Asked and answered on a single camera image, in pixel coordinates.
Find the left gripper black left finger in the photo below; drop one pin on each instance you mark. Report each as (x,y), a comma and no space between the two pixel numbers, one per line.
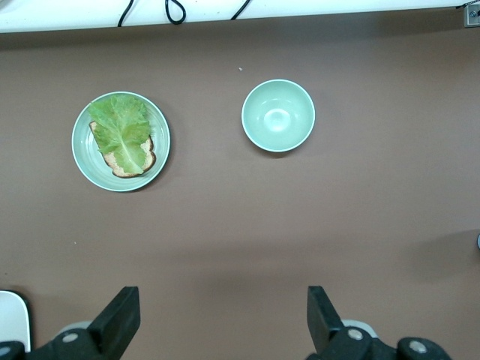
(108,330)

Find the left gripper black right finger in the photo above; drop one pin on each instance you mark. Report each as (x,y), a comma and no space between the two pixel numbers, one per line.
(326,326)

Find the white toaster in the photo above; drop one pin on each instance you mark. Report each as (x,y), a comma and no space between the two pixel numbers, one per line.
(13,318)

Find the pale green plate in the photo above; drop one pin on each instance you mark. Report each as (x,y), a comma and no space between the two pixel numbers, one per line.
(90,165)

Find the toasted bread slice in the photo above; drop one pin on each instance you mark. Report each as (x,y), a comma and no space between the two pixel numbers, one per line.
(149,153)

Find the green lettuce leaf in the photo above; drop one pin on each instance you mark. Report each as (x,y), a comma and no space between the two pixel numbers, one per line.
(120,127)

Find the pale green bowl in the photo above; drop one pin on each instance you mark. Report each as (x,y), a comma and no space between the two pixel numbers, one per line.
(277,116)

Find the small metal table bracket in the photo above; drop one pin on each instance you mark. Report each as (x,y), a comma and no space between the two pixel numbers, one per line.
(473,17)

